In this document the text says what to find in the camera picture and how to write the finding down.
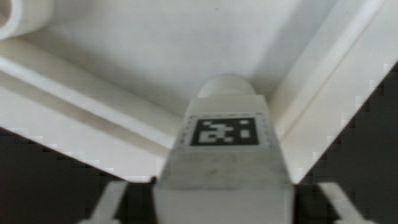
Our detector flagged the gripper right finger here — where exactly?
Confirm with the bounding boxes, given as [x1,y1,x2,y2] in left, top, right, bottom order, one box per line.
[293,182,376,224]

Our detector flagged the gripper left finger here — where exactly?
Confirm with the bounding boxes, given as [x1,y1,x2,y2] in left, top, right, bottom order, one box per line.
[76,178,158,224]

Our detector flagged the white table leg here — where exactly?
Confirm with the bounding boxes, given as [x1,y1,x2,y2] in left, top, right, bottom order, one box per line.
[152,75,295,224]

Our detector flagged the white square table top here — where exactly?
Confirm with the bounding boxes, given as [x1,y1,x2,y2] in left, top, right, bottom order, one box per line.
[0,0,398,182]

